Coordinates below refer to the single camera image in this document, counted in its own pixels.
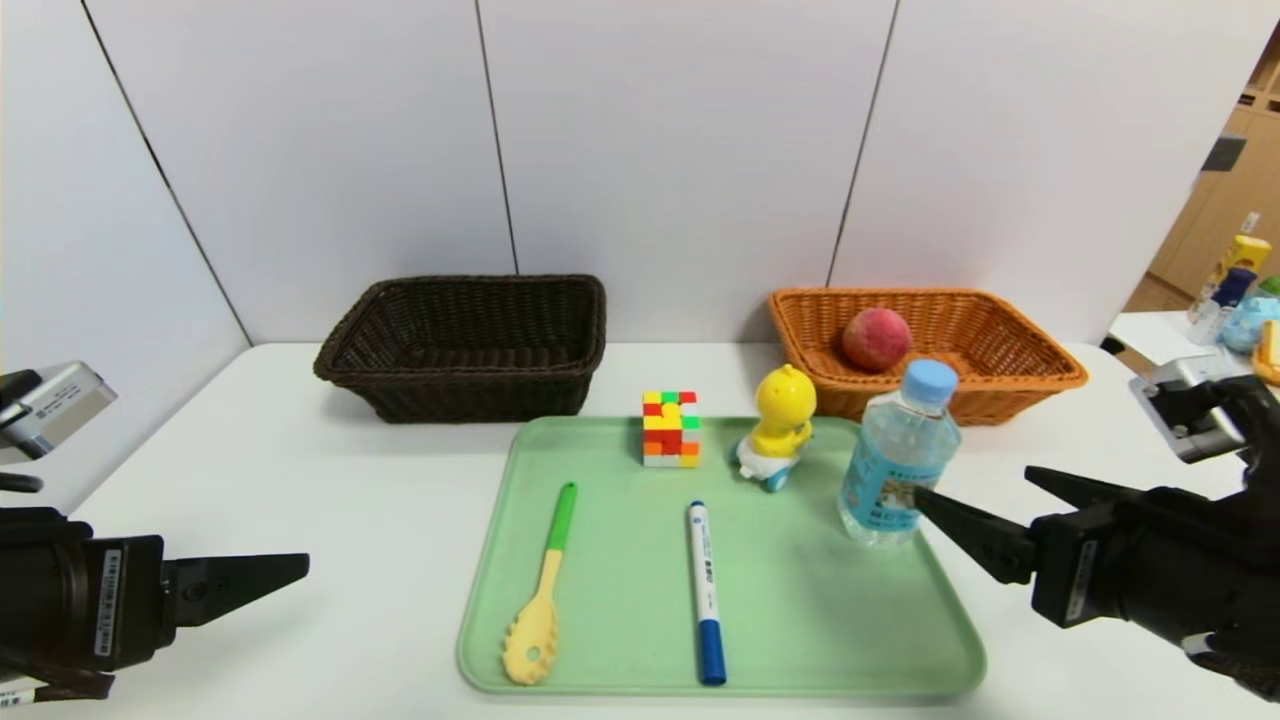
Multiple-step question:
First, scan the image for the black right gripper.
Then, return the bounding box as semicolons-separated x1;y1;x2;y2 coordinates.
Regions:
912;465;1245;650

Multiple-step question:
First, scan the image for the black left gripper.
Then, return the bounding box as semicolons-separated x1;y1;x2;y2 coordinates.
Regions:
0;533;311;673

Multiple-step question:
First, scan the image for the clear water bottle blue cap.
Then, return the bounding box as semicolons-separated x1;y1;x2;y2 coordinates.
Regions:
836;359;963;549

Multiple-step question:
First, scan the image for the red peach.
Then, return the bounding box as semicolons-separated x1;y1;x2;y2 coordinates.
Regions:
842;307;913;373

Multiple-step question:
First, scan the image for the yellow duck scooter toy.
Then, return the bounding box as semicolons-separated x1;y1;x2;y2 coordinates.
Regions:
733;364;817;494

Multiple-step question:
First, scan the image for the cream pasta spoon green handle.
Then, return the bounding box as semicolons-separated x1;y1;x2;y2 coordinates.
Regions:
502;482;579;686

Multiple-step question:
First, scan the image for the colourful puzzle cube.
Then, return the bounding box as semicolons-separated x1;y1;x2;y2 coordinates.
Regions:
642;390;702;469

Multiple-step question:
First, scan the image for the orange wicker basket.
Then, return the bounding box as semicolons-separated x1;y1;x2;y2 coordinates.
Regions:
768;288;1090;428

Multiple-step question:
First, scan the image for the dark brown wicker basket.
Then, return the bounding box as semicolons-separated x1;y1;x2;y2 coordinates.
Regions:
313;275;608;425

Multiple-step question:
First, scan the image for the white side table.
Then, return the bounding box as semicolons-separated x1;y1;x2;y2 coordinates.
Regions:
1106;312;1280;401

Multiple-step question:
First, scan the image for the light green plastic tray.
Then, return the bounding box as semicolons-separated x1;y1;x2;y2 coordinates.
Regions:
457;415;987;697

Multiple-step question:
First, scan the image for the clear bottle dark blue cap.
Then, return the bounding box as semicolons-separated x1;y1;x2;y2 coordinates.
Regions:
1186;268;1256;347

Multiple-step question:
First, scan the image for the light blue round container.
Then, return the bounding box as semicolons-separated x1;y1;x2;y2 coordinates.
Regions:
1218;277;1280;357

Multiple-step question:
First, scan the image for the yellow bottle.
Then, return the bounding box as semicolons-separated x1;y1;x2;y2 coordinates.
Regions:
1210;236;1271;301

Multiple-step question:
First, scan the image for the white marker blue cap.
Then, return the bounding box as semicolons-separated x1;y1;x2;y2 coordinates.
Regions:
686;500;728;687

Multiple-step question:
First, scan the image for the wooden cabinet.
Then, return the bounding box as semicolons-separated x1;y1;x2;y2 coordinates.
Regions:
1120;20;1280;316

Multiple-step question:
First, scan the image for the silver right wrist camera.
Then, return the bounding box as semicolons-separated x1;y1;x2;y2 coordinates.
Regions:
1130;355;1251;463

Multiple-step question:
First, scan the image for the grey wall box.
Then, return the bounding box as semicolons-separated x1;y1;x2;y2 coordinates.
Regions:
1200;133;1248;174

